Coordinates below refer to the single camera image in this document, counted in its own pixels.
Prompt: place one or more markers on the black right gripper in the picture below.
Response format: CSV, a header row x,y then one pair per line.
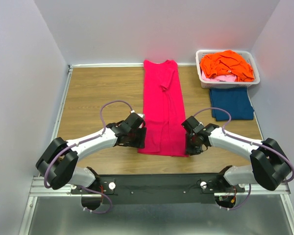
x,y
193,151

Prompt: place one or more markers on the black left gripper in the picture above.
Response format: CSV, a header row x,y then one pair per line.
x,y
140,143

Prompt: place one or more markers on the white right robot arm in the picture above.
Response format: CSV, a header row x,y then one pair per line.
x,y
269,167

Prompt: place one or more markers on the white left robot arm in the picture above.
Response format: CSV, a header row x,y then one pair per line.
x,y
58,162

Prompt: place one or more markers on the folded blue t shirt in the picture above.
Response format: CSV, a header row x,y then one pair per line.
x,y
235,101

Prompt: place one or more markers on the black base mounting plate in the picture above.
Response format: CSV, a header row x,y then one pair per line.
x,y
163,188

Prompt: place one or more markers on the light pink t shirt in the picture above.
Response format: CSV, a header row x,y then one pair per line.
x,y
221,78

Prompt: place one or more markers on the orange t shirt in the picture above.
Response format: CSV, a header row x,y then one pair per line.
x,y
227,63

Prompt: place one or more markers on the white plastic laundry basket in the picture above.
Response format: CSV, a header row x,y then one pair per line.
x,y
226,85

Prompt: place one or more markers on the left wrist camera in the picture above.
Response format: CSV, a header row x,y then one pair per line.
x,y
135,120

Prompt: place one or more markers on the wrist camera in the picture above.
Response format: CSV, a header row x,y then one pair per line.
x,y
135,120
192,125

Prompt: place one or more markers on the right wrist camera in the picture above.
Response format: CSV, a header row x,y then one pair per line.
x,y
192,125

